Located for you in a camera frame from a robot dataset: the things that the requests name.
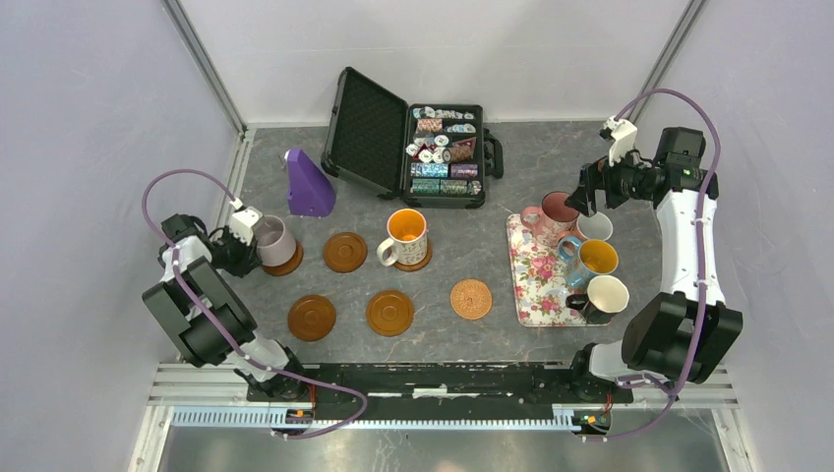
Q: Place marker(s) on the purple plastic wedge stand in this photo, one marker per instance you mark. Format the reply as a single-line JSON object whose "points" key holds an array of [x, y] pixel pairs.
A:
{"points": [[310, 192]]}

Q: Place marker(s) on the floral rectangular tray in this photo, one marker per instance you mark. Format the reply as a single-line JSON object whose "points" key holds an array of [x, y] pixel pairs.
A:
{"points": [[538, 280]]}

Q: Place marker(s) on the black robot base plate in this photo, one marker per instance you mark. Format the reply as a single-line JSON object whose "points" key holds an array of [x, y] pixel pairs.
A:
{"points": [[436, 392]]}

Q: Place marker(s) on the woven rattan round coaster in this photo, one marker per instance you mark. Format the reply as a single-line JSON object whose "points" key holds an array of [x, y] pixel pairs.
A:
{"points": [[471, 299]]}

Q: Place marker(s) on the lavender ceramic mug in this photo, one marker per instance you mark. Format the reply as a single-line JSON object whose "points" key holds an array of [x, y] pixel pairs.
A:
{"points": [[276, 245]]}

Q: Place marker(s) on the blue mug yellow inside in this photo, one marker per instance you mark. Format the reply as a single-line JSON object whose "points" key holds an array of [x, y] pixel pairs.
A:
{"points": [[585, 260]]}

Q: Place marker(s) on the floral mug orange inside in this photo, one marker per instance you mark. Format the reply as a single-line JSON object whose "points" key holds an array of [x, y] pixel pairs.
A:
{"points": [[406, 240]]}

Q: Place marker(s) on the pink ceramic mug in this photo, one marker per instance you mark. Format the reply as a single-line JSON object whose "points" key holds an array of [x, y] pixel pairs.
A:
{"points": [[551, 221]]}

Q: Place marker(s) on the white ceramic mug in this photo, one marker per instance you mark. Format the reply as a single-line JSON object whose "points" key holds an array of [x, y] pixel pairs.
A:
{"points": [[596, 227]]}

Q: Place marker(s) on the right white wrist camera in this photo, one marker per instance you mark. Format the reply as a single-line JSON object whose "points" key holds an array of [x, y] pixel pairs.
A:
{"points": [[621, 135]]}

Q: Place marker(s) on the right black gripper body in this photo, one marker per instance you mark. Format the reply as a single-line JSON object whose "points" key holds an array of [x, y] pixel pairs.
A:
{"points": [[622, 182]]}

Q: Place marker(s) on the black mug cream inside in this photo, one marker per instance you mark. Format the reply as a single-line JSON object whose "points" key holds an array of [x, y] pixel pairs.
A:
{"points": [[605, 297]]}

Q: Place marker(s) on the black poker chip case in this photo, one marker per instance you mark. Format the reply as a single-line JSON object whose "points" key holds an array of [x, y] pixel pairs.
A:
{"points": [[425, 154]]}

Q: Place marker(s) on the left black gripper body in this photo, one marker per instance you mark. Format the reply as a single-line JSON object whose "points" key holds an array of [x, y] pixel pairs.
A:
{"points": [[232, 254]]}

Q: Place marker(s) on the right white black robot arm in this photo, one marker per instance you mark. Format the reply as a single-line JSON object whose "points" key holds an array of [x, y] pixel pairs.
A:
{"points": [[686, 330]]}

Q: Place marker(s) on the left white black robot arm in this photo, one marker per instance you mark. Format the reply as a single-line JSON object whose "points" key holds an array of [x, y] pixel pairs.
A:
{"points": [[205, 319]]}

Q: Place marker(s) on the brown wooden coaster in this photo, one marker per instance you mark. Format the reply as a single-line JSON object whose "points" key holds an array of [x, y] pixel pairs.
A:
{"points": [[311, 318], [288, 267], [345, 252], [418, 266], [390, 313]]}

